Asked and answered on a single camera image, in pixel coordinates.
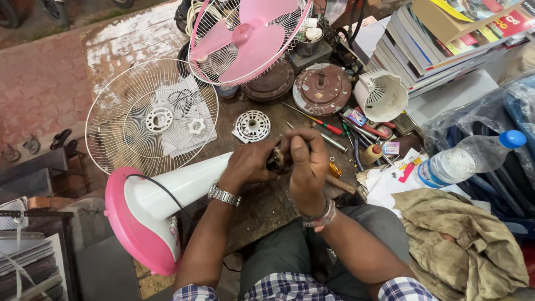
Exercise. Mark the person's left hand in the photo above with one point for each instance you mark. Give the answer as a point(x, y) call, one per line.
point(246, 161)

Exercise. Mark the person's right hand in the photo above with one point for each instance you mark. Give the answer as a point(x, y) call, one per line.
point(308, 167)

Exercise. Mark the person's left fingers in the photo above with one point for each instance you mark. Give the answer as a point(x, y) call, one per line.
point(271, 144)

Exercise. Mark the small fan motor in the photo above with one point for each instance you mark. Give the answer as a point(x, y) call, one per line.
point(278, 161)

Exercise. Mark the white round vented motor cover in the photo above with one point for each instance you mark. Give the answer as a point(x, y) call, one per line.
point(252, 126)

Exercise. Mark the silver metal rod tool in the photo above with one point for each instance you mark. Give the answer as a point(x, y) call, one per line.
point(322, 138)

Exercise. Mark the dark round motor cover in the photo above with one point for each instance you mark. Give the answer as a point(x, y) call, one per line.
point(269, 83)

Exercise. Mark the silver metal wristwatch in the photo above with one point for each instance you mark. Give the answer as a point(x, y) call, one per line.
point(224, 195)

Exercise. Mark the brown ceiling fan motor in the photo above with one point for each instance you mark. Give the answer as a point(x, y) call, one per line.
point(322, 90)

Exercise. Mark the white plastic guard nut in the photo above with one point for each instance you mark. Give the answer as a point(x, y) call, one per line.
point(197, 126)

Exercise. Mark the small pink and blue box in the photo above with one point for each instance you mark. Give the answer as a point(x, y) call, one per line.
point(356, 117)

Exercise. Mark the pink fan blade with guard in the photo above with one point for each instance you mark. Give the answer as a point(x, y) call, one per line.
point(246, 39)

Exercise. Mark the metal cup with white items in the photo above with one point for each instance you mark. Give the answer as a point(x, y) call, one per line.
point(310, 39)

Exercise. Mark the white plastic motor housing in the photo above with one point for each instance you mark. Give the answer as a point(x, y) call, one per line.
point(380, 95)

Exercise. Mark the small pink and white box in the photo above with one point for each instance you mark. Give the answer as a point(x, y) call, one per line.
point(391, 147)

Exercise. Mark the white papers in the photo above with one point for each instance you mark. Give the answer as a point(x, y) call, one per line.
point(388, 184)

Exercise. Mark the pink and white fan stand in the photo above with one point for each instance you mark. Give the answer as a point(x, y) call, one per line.
point(161, 209)

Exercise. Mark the person's plaid shirt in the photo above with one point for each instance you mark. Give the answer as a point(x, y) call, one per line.
point(292, 290)

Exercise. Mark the clear plastic water bottle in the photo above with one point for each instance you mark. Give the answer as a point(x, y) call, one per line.
point(464, 159)

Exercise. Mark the stack of books and magazines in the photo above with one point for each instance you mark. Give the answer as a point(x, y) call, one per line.
point(443, 42)

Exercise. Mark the beige dirty cloth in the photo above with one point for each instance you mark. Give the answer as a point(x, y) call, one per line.
point(455, 246)

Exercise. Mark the clear plastic bag with goods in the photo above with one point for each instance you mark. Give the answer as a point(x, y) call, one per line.
point(489, 142)

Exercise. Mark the stack of dark sheets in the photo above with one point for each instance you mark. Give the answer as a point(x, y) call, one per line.
point(29, 267)

